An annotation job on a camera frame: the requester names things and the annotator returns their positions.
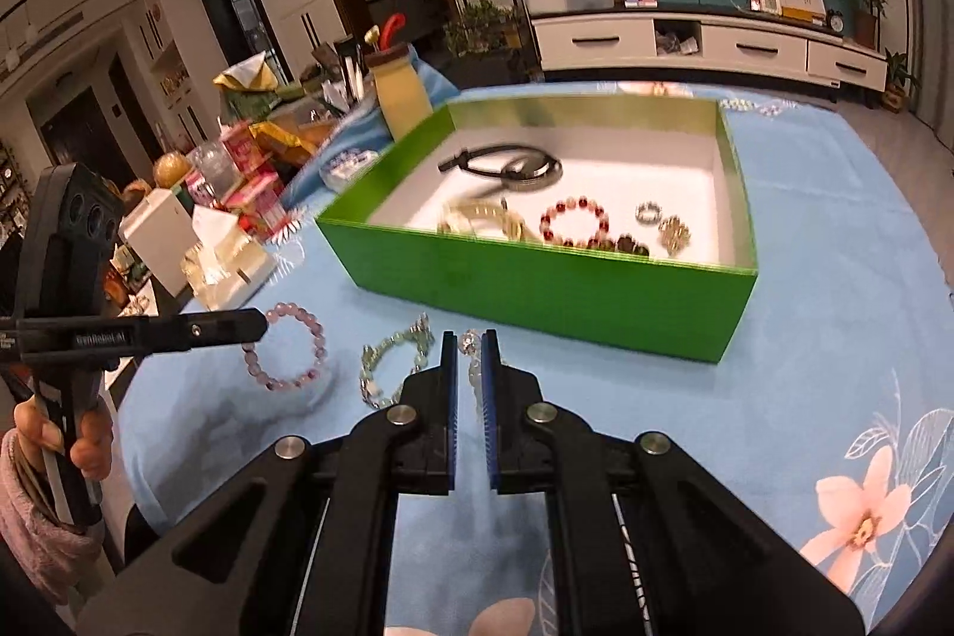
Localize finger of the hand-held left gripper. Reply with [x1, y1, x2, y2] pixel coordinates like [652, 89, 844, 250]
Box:
[145, 308, 270, 354]

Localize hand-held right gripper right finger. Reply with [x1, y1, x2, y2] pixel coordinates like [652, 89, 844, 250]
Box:
[483, 330, 866, 636]

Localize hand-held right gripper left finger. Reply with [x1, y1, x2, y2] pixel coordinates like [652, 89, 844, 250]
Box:
[75, 329, 457, 636]

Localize white bead bracelet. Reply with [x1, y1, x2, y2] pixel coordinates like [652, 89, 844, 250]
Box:
[458, 329, 486, 418]

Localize pale pink bead bracelet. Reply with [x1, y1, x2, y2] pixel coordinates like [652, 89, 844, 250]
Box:
[242, 300, 330, 392]

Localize pale green bead bracelet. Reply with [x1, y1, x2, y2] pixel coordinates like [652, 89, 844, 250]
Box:
[359, 312, 435, 411]

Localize green cardboard box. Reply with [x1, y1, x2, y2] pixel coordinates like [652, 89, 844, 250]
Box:
[314, 91, 760, 363]

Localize red and pink bead bracelet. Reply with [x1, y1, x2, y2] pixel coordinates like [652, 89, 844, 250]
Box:
[538, 198, 613, 250]

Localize black cord necklace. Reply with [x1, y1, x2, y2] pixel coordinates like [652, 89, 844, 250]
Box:
[438, 144, 562, 190]

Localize bronze bead bracelet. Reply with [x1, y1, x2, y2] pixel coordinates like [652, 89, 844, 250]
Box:
[657, 215, 693, 256]

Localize person's left forearm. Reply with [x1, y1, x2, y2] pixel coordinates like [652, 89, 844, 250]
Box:
[0, 431, 101, 601]

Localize person's left hand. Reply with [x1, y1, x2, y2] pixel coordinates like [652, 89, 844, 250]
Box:
[13, 399, 114, 469]

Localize tissue box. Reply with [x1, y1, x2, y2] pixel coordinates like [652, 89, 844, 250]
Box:
[182, 207, 278, 310]

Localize white carton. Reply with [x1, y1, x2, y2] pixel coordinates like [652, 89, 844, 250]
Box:
[119, 189, 196, 299]

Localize pink snack box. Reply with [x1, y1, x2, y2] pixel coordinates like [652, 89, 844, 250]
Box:
[224, 172, 289, 235]

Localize clear plastic bottle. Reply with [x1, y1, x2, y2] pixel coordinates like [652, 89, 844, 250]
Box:
[186, 144, 237, 202]

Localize red snack box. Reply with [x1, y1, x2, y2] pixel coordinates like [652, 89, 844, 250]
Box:
[219, 122, 259, 176]

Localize orange snack bag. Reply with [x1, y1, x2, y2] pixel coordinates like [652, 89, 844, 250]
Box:
[249, 122, 330, 168]

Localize clear plastic package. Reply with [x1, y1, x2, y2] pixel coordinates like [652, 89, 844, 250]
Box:
[320, 150, 382, 191]

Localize green and yellow bag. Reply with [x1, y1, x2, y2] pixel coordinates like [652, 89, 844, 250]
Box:
[212, 51, 281, 120]

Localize yellow jar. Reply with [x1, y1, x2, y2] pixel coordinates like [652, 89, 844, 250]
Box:
[365, 47, 435, 142]

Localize blue floral tablecloth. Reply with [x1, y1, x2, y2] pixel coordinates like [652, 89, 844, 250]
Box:
[119, 61, 954, 636]

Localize group of leafy potted plants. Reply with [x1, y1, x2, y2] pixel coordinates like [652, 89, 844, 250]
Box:
[442, 0, 527, 60]

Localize white tv cabinet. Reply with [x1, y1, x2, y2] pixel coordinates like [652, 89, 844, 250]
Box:
[522, 6, 888, 94]

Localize small potted plant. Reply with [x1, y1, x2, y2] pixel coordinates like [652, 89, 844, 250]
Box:
[883, 51, 922, 113]

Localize tall potted plant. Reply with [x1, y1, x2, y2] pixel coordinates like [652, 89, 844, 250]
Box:
[845, 0, 888, 50]

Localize gold link bracelet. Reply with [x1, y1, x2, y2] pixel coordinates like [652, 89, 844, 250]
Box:
[437, 195, 535, 243]

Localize dark bead bracelet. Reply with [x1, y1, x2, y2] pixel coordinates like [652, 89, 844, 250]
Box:
[588, 234, 654, 257]

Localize red handled scissors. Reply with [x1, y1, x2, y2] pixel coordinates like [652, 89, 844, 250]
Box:
[376, 12, 408, 53]

